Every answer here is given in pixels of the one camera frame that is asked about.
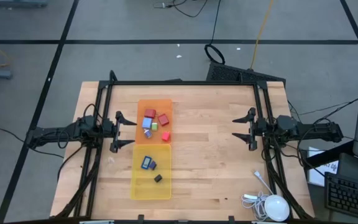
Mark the black perforated panel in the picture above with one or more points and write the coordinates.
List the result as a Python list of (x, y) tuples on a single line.
[(225, 73)]

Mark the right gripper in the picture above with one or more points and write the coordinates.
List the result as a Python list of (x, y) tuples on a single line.
[(253, 130)]

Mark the black digital timer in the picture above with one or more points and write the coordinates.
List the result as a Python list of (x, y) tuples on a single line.
[(158, 178)]

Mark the orange translucent plastic bin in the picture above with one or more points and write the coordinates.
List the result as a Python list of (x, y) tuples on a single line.
[(140, 105)]

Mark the white paper sheet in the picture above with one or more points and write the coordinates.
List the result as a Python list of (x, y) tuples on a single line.
[(317, 177)]

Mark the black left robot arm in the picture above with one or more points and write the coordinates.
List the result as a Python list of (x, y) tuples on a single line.
[(61, 132)]

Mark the black computer keyboard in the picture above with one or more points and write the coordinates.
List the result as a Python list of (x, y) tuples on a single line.
[(350, 196)]

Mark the blue digital timer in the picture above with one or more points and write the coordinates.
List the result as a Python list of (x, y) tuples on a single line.
[(146, 162)]

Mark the white round hub device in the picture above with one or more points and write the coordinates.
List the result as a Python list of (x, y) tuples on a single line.
[(277, 208)]

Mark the yellow translucent plastic bin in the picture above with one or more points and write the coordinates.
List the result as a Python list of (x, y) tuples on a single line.
[(151, 189)]

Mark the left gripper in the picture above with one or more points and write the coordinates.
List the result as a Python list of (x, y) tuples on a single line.
[(115, 132)]

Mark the black arched frame clamp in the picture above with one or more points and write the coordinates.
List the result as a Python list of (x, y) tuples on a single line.
[(113, 76)]

